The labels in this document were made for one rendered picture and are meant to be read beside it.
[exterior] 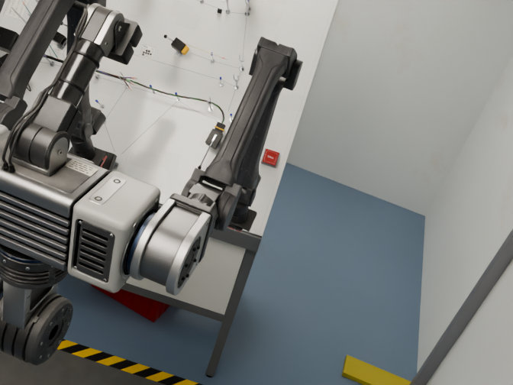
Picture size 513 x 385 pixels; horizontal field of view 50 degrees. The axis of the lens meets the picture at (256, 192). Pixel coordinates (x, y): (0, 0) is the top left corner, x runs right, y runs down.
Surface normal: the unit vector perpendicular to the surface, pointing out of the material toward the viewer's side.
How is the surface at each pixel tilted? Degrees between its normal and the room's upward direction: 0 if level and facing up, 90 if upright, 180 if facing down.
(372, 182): 90
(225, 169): 44
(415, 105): 90
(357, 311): 0
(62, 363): 0
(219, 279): 90
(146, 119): 51
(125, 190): 0
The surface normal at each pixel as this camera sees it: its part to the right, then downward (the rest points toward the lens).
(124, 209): 0.26, -0.80
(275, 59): -0.01, -0.25
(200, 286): -0.18, 0.51
